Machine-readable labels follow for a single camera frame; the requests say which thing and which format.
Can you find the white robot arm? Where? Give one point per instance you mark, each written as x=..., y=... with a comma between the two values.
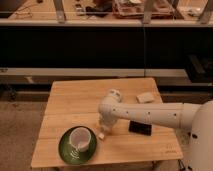
x=194, y=118

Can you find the white cup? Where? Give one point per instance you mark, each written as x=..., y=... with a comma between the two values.
x=80, y=139

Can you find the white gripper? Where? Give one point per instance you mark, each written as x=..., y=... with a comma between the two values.
x=107, y=121

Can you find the clear plastic bottle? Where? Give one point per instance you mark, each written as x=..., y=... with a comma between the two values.
x=104, y=132

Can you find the black box on shelf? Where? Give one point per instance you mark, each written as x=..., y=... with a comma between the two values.
x=199, y=69

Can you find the black rectangular block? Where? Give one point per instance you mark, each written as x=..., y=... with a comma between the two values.
x=140, y=128

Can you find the green round plate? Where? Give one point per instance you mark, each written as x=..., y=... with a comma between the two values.
x=70, y=155

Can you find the wooden table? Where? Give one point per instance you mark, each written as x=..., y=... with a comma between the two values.
x=73, y=103

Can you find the white sponge block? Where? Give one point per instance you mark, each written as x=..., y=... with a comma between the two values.
x=145, y=97

